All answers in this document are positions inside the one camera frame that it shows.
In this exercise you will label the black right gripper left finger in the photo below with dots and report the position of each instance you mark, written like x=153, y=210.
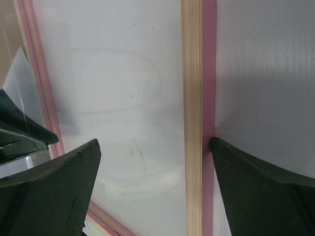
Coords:
x=51, y=199

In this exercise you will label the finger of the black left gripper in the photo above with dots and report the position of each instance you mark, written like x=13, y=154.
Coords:
x=16, y=145
x=13, y=116

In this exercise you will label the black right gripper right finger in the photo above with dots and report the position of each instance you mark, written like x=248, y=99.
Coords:
x=262, y=199

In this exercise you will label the clear acrylic sheet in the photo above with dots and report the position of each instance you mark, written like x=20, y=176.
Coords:
x=109, y=70

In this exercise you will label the pink wooden picture frame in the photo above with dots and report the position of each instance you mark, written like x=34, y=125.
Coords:
x=191, y=32

